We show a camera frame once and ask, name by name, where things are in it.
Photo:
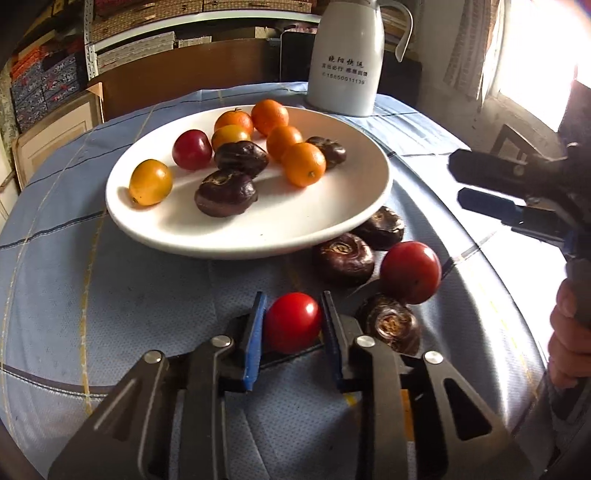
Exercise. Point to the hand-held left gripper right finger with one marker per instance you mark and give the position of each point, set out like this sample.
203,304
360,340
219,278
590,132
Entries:
331,337

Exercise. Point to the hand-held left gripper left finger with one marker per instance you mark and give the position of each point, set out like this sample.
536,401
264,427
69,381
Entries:
253,341

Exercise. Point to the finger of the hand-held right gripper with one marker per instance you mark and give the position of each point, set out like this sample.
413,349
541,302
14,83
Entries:
485,168
485,203

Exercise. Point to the red cherry tomato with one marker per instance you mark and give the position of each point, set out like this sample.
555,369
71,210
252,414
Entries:
191,148
293,321
410,272

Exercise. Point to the white round plate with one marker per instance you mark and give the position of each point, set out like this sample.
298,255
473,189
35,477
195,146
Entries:
286,217

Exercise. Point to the small orange kumquat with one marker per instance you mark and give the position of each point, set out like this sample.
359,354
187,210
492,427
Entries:
282,141
304,164

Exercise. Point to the yellow cherry tomato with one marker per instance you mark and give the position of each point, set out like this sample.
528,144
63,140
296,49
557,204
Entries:
150,181

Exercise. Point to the yellow-orange cherry tomato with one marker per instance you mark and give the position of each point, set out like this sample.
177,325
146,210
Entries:
227,135

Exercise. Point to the orange mandarin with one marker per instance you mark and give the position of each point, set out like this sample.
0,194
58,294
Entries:
233,119
269,116

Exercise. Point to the person's right hand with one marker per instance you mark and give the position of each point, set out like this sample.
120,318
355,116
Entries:
568,341

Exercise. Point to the dark wooden chair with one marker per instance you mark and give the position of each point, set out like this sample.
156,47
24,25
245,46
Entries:
508,143

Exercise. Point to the woven curtain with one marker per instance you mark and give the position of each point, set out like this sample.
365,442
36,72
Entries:
471,46

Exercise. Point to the bright window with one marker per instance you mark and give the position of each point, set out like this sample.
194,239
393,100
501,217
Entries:
540,46

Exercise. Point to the white thermos jug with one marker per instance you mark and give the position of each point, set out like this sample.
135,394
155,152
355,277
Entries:
341,46

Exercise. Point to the brown wooden board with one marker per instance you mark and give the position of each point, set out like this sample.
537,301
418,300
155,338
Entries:
184,74

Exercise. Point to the beige framed panel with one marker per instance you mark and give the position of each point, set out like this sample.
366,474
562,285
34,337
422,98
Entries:
51,134

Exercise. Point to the stack of blue patterned boxes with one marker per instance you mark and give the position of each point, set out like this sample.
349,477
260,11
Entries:
55,87

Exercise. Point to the stack of woven flat boxes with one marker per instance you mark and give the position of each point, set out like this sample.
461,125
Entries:
138,23

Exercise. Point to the white metal shelving rack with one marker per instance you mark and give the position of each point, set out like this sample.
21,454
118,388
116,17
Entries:
90,41

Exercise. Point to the stack of orange-red boxes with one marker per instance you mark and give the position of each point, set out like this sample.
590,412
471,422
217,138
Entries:
25,61

